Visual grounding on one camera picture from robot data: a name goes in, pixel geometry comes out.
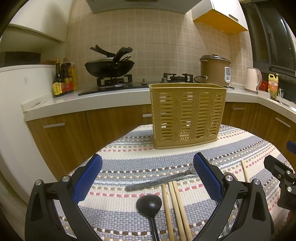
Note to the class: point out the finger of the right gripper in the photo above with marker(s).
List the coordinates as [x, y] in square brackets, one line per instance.
[291, 146]
[277, 168]

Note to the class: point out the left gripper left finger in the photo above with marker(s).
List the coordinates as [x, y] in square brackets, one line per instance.
[42, 220]

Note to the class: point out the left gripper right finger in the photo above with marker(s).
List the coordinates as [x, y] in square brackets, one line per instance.
[253, 220]

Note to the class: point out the wooden chopstick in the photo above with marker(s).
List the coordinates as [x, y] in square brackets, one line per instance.
[168, 215]
[244, 167]
[182, 212]
[177, 212]

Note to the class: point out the steel fork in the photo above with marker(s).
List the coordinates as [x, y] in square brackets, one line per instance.
[157, 182]

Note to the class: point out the black plastic ladle spoon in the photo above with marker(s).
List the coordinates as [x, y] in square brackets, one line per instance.
[149, 206]

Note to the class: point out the steel sink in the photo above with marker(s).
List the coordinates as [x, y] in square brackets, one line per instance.
[285, 104]

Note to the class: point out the yellow oil bottle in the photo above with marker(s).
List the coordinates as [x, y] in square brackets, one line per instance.
[273, 85]

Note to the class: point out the striped woven table mat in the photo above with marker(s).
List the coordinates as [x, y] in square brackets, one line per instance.
[112, 212]

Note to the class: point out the tan plastic utensil basket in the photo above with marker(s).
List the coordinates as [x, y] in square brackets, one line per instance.
[186, 114]

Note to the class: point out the brown rice cooker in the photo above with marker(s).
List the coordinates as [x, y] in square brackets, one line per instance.
[215, 70]

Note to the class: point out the dark window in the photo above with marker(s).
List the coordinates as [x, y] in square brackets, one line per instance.
[271, 41]

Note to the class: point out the dark soy sauce bottle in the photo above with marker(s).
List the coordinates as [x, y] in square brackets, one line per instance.
[58, 83]

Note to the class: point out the red label sauce bottle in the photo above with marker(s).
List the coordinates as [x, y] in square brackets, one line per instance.
[67, 75]

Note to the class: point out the black gas stove top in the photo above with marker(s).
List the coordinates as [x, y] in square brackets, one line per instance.
[126, 82]

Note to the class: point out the black wok with lid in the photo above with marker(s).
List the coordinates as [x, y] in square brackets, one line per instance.
[112, 66]

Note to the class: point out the range hood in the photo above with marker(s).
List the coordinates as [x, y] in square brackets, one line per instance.
[179, 6]

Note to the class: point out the white upper left cabinet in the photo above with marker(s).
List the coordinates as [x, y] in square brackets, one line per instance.
[37, 26]

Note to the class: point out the white orange wall cabinet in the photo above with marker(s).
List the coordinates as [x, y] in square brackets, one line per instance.
[224, 15]

